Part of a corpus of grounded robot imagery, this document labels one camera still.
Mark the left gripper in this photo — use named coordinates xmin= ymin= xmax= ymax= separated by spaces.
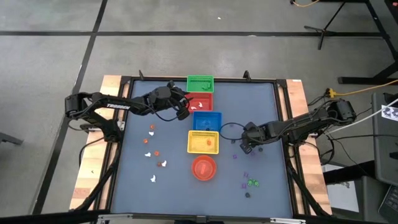
xmin=148 ymin=81 xmax=193 ymax=111

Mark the yellow plastic basket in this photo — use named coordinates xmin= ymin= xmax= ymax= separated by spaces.
xmin=187 ymin=130 xmax=220 ymax=156

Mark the green plastic basket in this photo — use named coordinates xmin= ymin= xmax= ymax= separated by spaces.
xmin=186 ymin=75 xmax=215 ymax=94

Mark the red plastic basket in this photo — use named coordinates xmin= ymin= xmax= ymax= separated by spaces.
xmin=184 ymin=92 xmax=214 ymax=114

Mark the blue plastic basket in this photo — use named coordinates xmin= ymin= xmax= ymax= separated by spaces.
xmin=192 ymin=111 xmax=223 ymax=133

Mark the orange plastic bowl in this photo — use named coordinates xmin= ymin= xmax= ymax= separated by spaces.
xmin=192 ymin=154 xmax=218 ymax=182

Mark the silver aluminium bar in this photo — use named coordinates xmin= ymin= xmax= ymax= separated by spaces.
xmin=269 ymin=217 xmax=307 ymax=224
xmin=97 ymin=213 xmax=134 ymax=222

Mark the blue-grey table mat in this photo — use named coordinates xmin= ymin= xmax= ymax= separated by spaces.
xmin=111 ymin=80 xmax=295 ymax=218

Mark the black side table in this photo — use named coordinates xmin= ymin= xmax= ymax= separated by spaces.
xmin=323 ymin=160 xmax=384 ymax=224

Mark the white cardboard box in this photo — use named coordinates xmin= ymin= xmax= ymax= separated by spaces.
xmin=322 ymin=164 xmax=361 ymax=213

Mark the black tripod stand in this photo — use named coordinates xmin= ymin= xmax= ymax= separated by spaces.
xmin=303 ymin=0 xmax=348 ymax=50

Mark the grey equipment case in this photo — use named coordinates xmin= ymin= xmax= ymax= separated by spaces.
xmin=372 ymin=92 xmax=398 ymax=187

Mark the printed paper tag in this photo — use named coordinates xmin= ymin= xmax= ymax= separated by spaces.
xmin=381 ymin=105 xmax=398 ymax=122

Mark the black keyboard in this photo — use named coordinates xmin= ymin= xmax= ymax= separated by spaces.
xmin=377 ymin=185 xmax=398 ymax=223

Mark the grey floor object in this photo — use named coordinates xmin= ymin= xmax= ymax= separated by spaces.
xmin=0 ymin=131 xmax=24 ymax=146

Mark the black horizontal beam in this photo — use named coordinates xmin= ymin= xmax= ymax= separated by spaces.
xmin=0 ymin=210 xmax=103 ymax=224

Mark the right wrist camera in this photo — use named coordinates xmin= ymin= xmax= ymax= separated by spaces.
xmin=239 ymin=141 xmax=254 ymax=155

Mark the black left camera cable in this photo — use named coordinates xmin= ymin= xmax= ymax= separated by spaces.
xmin=148 ymin=93 xmax=191 ymax=123

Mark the black camera cable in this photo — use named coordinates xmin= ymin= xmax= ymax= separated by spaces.
xmin=148 ymin=93 xmax=191 ymax=123
xmin=218 ymin=122 xmax=247 ymax=141

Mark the black right camera cable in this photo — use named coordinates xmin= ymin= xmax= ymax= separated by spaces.
xmin=218 ymin=122 xmax=247 ymax=141

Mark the black table frame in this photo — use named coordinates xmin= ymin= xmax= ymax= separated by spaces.
xmin=70 ymin=70 xmax=333 ymax=220

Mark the yellow power cable with plug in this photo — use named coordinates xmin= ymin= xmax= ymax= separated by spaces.
xmin=325 ymin=79 xmax=398 ymax=97

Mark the black floor cable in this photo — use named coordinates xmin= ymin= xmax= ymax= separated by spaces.
xmin=325 ymin=133 xmax=398 ymax=141

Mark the white cable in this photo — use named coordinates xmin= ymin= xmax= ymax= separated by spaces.
xmin=325 ymin=98 xmax=398 ymax=135

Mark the black desk frame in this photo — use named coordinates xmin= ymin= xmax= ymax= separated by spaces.
xmin=338 ymin=0 xmax=398 ymax=85

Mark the black left base cable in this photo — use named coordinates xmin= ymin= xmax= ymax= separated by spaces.
xmin=78 ymin=136 xmax=106 ymax=170

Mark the thin yellow cable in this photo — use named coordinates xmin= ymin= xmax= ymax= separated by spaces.
xmin=290 ymin=0 xmax=320 ymax=8

